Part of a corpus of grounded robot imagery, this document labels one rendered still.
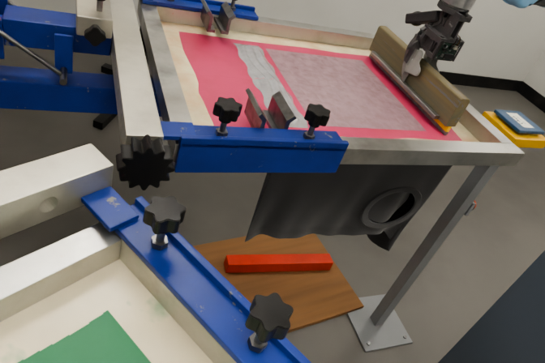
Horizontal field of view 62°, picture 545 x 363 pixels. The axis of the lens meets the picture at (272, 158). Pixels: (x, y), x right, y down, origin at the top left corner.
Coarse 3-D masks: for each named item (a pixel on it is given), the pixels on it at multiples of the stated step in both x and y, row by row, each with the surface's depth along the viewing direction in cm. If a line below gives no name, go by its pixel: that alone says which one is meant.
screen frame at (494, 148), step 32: (160, 32) 99; (256, 32) 123; (288, 32) 126; (320, 32) 129; (352, 32) 135; (160, 64) 88; (160, 96) 83; (480, 128) 109; (352, 160) 85; (384, 160) 88; (416, 160) 91; (448, 160) 95; (480, 160) 98; (512, 160) 102
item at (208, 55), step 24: (192, 48) 106; (216, 48) 109; (264, 48) 117; (288, 48) 122; (216, 72) 100; (240, 72) 103; (288, 72) 110; (312, 72) 114; (336, 72) 118; (360, 72) 122
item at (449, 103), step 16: (384, 32) 124; (384, 48) 124; (400, 48) 118; (400, 64) 119; (416, 80) 113; (432, 80) 108; (432, 96) 108; (448, 96) 103; (464, 96) 101; (448, 112) 103
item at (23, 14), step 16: (16, 16) 77; (32, 16) 78; (48, 16) 80; (64, 16) 82; (16, 32) 77; (32, 32) 78; (48, 32) 79; (64, 32) 80; (48, 48) 80; (80, 48) 82; (96, 48) 83
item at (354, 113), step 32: (224, 96) 92; (256, 96) 96; (320, 96) 104; (352, 96) 109; (384, 96) 114; (288, 128) 90; (320, 128) 93; (352, 128) 97; (384, 128) 101; (416, 128) 105
